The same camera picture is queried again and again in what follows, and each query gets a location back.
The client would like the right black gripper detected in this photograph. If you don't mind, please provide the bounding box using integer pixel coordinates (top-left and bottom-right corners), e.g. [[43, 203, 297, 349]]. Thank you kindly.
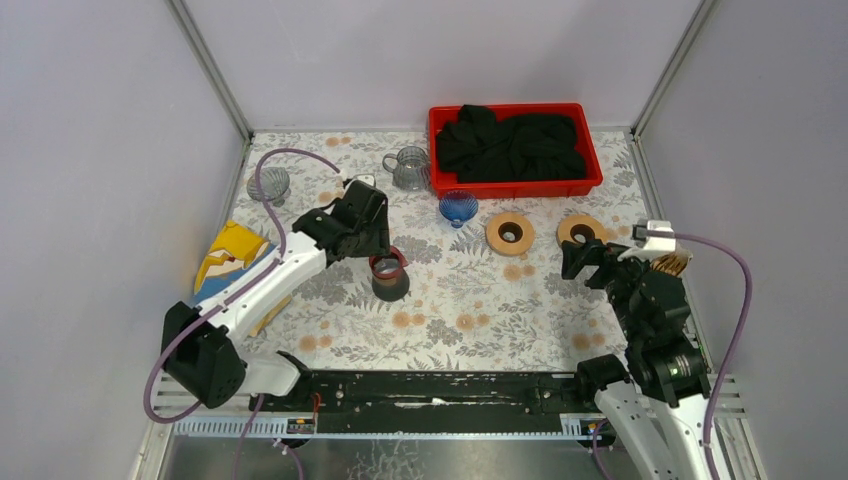
[[559, 236, 654, 341]]

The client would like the dark glass carafe red rim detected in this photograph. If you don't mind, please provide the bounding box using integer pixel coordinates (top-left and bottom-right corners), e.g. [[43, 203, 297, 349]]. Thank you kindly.
[[369, 246, 410, 302]]

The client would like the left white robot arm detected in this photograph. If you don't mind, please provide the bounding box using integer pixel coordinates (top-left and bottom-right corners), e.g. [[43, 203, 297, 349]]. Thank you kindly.
[[162, 175, 390, 411]]

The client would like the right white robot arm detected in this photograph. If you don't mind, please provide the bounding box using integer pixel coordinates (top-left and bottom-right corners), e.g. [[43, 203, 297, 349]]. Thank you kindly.
[[561, 239, 731, 479]]

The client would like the red plastic bin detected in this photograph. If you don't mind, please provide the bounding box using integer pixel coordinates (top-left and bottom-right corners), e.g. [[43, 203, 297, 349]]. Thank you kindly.
[[428, 103, 603, 199]]

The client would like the floral table mat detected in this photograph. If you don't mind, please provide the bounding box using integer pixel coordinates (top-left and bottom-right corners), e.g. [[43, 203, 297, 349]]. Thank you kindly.
[[239, 131, 646, 371]]

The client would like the yellow blue cartoon book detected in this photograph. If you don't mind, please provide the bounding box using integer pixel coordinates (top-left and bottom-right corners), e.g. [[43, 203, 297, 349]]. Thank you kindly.
[[193, 220, 277, 314]]

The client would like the black cloth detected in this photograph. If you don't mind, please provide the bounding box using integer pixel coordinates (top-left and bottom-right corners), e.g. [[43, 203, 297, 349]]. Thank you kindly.
[[436, 105, 586, 183]]

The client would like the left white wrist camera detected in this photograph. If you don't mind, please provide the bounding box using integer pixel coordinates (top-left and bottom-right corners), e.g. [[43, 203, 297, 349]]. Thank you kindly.
[[343, 174, 376, 188]]

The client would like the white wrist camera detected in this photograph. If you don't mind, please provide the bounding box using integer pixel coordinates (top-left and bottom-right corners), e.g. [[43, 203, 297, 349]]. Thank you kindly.
[[632, 220, 677, 260], [343, 174, 376, 188]]

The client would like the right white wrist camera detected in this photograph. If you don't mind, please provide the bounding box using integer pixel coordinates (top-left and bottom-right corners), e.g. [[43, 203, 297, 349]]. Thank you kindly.
[[632, 220, 677, 260]]

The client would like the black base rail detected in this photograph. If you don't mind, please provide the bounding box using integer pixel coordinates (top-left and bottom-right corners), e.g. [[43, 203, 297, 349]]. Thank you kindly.
[[249, 370, 603, 434]]

